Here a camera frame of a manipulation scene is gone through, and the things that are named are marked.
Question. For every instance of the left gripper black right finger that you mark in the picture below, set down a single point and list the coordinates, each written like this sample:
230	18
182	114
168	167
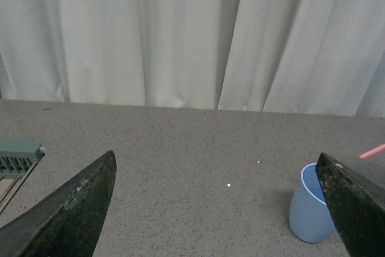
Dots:
356	206

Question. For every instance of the pink chopstick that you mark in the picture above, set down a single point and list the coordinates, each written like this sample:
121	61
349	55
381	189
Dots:
372	151

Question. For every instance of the light blue cup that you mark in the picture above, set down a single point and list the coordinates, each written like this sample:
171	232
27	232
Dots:
309	217

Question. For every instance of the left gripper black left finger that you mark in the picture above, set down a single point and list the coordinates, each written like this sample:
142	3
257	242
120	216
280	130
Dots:
68	222

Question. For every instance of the green dish rack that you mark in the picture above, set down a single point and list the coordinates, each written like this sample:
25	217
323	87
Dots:
19	155

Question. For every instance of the white pleated curtain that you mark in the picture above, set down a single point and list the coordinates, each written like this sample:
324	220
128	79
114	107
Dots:
286	56

